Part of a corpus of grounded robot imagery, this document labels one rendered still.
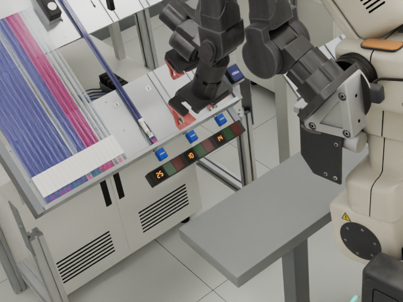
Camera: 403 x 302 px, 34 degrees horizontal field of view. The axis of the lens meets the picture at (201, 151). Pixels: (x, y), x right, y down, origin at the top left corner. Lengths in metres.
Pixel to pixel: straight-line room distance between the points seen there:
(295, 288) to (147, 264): 0.69
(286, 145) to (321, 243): 0.40
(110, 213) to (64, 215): 0.18
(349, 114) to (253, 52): 0.20
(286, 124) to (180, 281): 0.68
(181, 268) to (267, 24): 1.49
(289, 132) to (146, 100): 0.66
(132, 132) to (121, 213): 0.56
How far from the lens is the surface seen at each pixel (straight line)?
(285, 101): 2.29
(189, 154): 1.90
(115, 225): 2.37
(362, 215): 1.48
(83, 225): 2.29
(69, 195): 1.76
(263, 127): 3.09
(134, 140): 1.86
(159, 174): 1.86
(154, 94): 1.92
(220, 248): 1.70
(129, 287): 2.47
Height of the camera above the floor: 1.83
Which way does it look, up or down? 38 degrees down
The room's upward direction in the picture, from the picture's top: 9 degrees counter-clockwise
